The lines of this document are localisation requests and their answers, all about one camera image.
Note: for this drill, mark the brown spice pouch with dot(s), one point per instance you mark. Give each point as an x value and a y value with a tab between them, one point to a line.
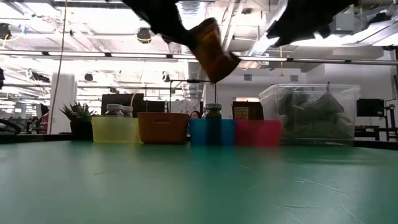
214	53
245	112

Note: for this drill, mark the green lid spice jar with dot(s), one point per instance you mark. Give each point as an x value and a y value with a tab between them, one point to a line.
213	110

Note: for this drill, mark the black ceiling spotlight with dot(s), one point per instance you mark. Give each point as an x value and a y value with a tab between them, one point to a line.
88	77
144	35
165	76

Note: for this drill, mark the clear plastic storage box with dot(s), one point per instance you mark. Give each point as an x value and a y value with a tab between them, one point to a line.
348	93

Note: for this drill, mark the large black monitor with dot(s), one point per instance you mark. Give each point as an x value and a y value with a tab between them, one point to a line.
122	104

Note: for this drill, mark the crumpled grey cloth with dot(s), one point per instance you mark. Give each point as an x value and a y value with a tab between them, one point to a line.
317	118

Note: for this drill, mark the white lid spice jar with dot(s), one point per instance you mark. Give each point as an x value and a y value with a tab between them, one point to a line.
114	110

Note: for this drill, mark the person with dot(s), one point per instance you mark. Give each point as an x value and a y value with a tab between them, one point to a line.
44	118
195	114

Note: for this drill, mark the small black monitor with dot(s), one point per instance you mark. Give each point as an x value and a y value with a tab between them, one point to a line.
370	107

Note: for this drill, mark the orange plastic bin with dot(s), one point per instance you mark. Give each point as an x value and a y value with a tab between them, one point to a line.
163	127

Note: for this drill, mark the yellow-green plastic bin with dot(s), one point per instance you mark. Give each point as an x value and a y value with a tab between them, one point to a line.
115	130

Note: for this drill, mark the blue plastic bin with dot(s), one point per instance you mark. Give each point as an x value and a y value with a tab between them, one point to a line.
199	132

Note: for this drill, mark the potted succulent plant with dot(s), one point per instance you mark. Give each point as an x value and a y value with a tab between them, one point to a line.
77	113

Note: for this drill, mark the white round column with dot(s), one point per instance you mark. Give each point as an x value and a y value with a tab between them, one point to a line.
63	102

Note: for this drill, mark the pink plastic bin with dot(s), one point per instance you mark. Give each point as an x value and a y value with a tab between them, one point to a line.
258	133

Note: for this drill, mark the green table mat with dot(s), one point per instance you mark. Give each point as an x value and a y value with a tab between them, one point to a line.
199	186

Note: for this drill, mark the thin black stand frame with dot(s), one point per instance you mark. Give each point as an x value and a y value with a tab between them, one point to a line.
186	81

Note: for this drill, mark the black aluminium table frame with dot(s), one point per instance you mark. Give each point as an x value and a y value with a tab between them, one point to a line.
31	138

